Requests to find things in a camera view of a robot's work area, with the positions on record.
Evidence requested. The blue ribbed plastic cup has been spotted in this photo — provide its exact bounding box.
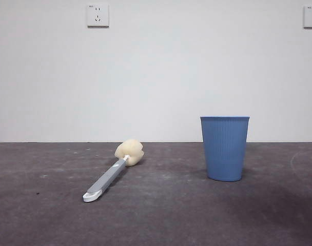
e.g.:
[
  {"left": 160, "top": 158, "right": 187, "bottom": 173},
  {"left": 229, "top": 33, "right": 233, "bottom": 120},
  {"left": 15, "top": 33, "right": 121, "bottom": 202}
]
[{"left": 200, "top": 115, "right": 250, "bottom": 182}]

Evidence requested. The grey-handled sponge cup brush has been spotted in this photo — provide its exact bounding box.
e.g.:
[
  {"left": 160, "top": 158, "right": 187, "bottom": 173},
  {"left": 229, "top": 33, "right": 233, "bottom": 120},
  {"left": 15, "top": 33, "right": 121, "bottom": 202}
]
[{"left": 82, "top": 138, "right": 144, "bottom": 204}]

